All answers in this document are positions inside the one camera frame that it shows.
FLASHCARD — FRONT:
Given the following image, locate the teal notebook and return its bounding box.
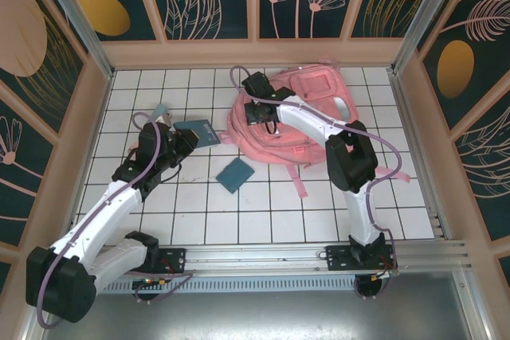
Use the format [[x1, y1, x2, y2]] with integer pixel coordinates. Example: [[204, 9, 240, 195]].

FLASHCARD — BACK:
[[174, 118, 222, 150], [214, 156, 256, 194]]

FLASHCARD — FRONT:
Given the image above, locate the pink backpack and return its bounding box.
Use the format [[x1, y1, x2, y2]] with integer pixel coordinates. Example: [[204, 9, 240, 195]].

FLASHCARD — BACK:
[[220, 59, 411, 197]]

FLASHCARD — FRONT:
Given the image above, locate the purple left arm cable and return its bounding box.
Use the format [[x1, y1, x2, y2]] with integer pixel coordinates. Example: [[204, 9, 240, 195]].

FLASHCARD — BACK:
[[35, 111, 192, 329]]

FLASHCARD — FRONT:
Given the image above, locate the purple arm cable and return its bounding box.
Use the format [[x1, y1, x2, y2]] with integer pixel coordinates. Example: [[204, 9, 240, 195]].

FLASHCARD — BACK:
[[35, 111, 192, 329], [229, 64, 402, 277]]

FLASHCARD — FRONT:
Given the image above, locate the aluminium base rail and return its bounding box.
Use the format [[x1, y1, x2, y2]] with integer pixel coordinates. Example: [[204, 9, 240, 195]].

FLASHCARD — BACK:
[[35, 239, 475, 281]]

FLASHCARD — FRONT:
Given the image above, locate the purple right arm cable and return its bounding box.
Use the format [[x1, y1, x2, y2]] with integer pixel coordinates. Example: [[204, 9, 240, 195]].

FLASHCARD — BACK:
[[229, 64, 402, 277]]

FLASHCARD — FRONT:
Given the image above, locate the aluminium frame post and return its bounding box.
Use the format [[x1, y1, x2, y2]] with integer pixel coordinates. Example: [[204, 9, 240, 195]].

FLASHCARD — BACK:
[[31, 0, 116, 80], [390, 0, 467, 74]]

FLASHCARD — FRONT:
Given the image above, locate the slotted grey cable tray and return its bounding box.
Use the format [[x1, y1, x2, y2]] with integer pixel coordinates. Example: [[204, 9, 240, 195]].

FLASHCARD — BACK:
[[53, 278, 469, 296]]

